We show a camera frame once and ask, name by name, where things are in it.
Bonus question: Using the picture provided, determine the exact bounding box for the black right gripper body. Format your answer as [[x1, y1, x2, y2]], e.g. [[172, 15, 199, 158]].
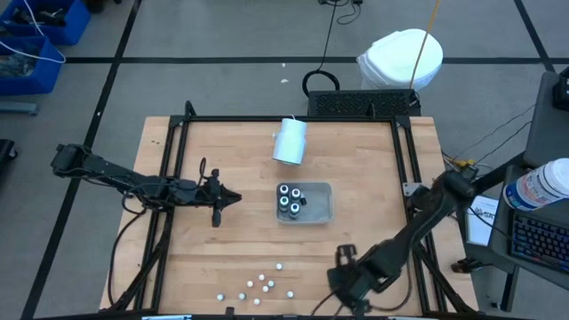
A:
[[336, 245, 401, 317]]

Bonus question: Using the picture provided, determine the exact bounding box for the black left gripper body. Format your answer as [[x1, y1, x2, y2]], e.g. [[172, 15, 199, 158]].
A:
[[175, 169, 222, 228]]

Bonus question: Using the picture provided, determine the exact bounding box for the grey plastic tray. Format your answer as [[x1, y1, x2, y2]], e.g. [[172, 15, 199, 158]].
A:
[[276, 181, 334, 225]]

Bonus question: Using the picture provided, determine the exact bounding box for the black desk foot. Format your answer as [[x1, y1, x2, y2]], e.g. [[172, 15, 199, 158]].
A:
[[451, 257, 494, 275]]

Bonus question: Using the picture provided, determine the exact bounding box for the white printed paper sheet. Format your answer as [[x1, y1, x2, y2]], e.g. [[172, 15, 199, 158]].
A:
[[465, 195, 500, 247]]

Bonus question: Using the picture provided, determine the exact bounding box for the black vented computer case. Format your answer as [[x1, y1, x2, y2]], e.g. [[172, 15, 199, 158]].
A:
[[307, 88, 422, 118]]

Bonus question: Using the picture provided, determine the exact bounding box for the black backlit keyboard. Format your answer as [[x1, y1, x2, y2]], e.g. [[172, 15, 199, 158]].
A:
[[509, 211, 569, 275]]

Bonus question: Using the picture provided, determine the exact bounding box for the white wipes canister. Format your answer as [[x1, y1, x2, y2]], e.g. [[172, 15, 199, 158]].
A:
[[502, 157, 569, 212]]

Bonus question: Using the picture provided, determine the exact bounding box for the blue storage bin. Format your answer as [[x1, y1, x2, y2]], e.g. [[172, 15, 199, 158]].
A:
[[0, 0, 92, 46], [0, 36, 63, 97]]

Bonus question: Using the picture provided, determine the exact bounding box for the black floor object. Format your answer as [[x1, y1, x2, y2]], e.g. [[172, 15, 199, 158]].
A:
[[0, 139, 19, 177]]

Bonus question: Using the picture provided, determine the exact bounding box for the grey floor bar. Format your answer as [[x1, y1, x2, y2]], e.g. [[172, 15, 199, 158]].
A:
[[0, 100, 39, 116]]

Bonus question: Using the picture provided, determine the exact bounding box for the white lined waste bin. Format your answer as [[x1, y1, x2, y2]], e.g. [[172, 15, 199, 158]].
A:
[[356, 28, 445, 92]]

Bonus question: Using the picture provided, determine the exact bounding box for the grey desk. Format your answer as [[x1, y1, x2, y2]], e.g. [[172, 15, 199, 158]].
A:
[[486, 69, 569, 292]]

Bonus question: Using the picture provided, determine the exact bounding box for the yellow rod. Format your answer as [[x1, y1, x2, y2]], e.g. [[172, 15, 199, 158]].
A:
[[408, 0, 442, 90]]

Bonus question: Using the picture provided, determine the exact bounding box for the black desk device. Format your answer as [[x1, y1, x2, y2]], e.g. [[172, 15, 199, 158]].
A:
[[552, 66, 569, 112]]

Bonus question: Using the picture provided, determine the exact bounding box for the black aluminium table frame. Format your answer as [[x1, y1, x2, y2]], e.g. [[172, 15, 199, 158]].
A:
[[100, 100, 480, 320]]

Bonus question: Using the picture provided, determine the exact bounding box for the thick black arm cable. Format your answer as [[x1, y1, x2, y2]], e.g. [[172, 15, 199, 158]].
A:
[[108, 206, 150, 308]]

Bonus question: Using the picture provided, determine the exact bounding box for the black looped floor cable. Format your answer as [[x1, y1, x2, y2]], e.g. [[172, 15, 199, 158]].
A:
[[301, 0, 341, 98]]

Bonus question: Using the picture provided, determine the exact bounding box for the white cable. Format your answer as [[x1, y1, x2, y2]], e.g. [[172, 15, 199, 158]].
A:
[[0, 0, 67, 64]]

